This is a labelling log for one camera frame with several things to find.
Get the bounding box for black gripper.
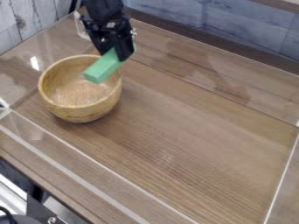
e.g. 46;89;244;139
79;13;136;61

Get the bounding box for green rectangular block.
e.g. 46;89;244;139
83;47;124;84

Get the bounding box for wooden bowl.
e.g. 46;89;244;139
38;54;123;123

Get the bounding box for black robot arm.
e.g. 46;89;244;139
79;0;135;61

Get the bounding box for clear acrylic corner bracket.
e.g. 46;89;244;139
74;10;91;41

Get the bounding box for black metal table bracket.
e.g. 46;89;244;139
26;194;66;224

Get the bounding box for black cable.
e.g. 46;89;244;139
0;206;19;224

